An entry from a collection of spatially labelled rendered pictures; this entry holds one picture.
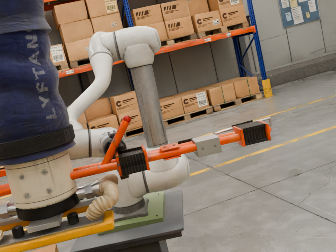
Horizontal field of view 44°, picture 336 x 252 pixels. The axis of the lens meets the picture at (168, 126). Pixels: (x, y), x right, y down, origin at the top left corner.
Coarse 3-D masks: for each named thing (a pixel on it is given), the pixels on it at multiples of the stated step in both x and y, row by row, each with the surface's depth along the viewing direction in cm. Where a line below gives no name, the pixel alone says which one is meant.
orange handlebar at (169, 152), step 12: (168, 144) 121; (180, 144) 120; (192, 144) 117; (156, 156) 115; (168, 156) 116; (180, 156) 116; (84, 168) 117; (96, 168) 113; (108, 168) 114; (0, 192) 111
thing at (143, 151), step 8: (120, 152) 121; (128, 152) 120; (136, 152) 118; (144, 152) 113; (120, 160) 112; (128, 160) 112; (136, 160) 113; (144, 160) 114; (120, 168) 113; (128, 168) 113; (136, 168) 113; (144, 168) 113; (120, 176) 113
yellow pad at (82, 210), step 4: (76, 208) 122; (80, 208) 122; (84, 208) 122; (64, 212) 121; (68, 212) 121; (80, 212) 122; (64, 216) 121; (12, 224) 120; (16, 224) 120; (20, 224) 120; (24, 224) 120; (28, 224) 120; (0, 228) 119; (4, 228) 119; (8, 228) 120
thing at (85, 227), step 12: (72, 216) 106; (84, 216) 111; (108, 216) 109; (12, 228) 105; (60, 228) 106; (72, 228) 104; (84, 228) 104; (96, 228) 104; (108, 228) 104; (0, 240) 106; (12, 240) 104; (24, 240) 103; (36, 240) 102; (48, 240) 102; (60, 240) 103
